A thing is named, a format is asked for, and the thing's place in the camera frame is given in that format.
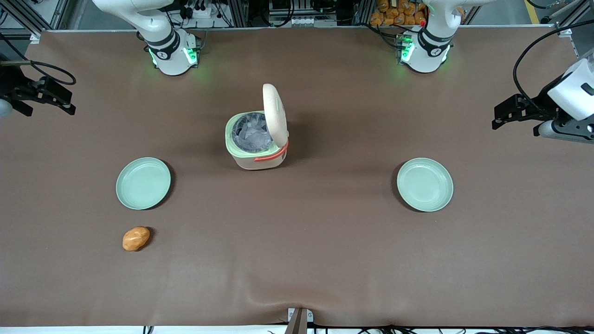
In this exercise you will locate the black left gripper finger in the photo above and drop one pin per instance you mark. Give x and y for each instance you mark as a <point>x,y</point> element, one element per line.
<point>503,120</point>
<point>515,104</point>

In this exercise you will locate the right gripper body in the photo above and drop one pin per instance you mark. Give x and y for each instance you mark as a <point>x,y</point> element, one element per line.
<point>10,86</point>

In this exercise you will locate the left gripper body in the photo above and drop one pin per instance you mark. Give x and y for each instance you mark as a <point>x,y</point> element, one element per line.
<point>541,102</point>

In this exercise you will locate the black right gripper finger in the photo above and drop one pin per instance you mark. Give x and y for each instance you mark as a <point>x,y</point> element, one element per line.
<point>66,108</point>
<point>52,90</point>

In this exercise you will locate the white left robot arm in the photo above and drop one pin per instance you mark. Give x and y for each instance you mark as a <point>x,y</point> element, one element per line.
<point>431,46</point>

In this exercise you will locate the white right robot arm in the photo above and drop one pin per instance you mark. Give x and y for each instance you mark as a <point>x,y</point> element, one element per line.
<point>139,16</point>

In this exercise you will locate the pale green plate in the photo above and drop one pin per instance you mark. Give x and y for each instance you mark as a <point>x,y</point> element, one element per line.
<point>424,184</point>
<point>143,183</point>

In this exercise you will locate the bag of orange bread rolls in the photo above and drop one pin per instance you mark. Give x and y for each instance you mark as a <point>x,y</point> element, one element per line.
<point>399,13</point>

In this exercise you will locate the orange bread roll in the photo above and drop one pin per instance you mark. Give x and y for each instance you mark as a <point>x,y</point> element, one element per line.
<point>136,238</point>

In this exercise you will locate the white power strip with plugs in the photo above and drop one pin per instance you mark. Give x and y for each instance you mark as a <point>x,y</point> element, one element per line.
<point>198,11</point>

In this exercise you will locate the crumpled white plastic bag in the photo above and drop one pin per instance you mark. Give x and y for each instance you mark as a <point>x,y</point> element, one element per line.
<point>250,134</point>

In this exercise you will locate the long white power strip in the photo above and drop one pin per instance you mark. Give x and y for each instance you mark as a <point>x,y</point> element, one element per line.
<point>301,21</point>

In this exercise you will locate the brown table mat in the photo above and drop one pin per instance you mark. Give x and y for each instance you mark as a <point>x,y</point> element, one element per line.
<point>297,255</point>

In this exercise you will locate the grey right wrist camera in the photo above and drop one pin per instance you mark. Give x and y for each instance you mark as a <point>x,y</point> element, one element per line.
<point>4,108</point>

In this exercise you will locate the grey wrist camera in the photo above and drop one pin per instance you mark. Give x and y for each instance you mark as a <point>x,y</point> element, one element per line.
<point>4,108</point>
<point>566,131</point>

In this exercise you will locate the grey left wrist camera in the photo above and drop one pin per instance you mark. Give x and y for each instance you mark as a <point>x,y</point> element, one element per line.
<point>566,131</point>

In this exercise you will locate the metal corner bracket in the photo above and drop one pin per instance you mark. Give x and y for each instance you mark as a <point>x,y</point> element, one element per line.
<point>564,32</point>
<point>35,38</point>

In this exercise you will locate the aluminium frame profile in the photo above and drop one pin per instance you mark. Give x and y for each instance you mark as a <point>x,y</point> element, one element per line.
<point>239,11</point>
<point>21,16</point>
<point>364,11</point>

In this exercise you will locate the metal clamp bracket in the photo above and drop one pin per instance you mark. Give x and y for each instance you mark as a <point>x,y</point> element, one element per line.
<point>299,320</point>

